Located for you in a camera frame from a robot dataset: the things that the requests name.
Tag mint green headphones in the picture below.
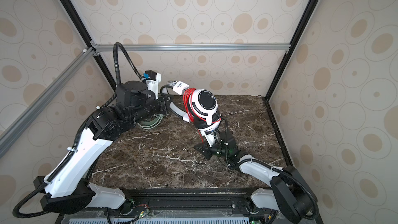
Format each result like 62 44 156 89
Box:
138 114 164 130

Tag red headphone cable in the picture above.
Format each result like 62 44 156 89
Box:
182 88 223 145

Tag white black headphones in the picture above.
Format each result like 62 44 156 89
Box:
160 81 221 133

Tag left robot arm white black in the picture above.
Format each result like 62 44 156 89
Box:
12 95 172 218

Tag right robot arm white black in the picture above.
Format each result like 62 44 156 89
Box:
194 139 319 224

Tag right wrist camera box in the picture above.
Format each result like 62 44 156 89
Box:
205 131 222 147

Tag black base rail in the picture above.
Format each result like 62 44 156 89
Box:
56 188 322 224

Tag horizontal aluminium frame bar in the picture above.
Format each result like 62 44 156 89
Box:
90 40 291 57

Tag left slanted aluminium frame bar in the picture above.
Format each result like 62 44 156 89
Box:
1 47 94 157

